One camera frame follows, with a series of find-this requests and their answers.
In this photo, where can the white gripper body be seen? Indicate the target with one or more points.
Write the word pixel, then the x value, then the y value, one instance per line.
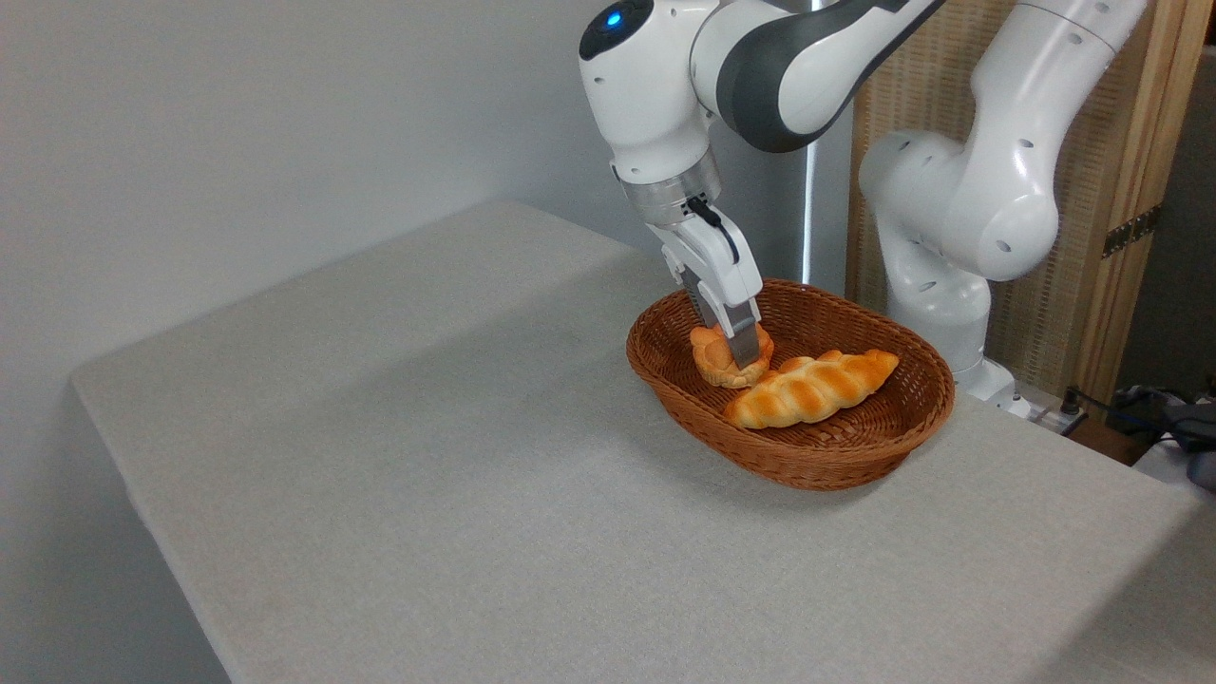
pixel 717 261

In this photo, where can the long braided bread loaf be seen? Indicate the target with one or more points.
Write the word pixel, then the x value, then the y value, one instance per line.
pixel 807 389

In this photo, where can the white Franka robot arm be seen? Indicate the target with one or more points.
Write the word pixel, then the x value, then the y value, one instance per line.
pixel 988 190

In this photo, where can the white vertical wall strip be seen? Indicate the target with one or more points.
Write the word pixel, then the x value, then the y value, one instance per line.
pixel 810 209

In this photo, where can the white power strip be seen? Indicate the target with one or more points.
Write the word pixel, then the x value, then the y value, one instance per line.
pixel 1045 414

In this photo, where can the dark metal screen hinge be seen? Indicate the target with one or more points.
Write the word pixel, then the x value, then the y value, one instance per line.
pixel 1130 231

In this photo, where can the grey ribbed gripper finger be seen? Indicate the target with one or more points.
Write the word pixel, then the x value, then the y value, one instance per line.
pixel 743 337
pixel 705 304

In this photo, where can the brown wicker basket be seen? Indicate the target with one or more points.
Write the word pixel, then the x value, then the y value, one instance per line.
pixel 845 446

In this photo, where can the dark grey bundle of gear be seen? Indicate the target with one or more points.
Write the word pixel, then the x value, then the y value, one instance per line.
pixel 1187 427

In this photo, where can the round knotted bread roll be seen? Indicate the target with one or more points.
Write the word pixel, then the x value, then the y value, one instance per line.
pixel 711 363

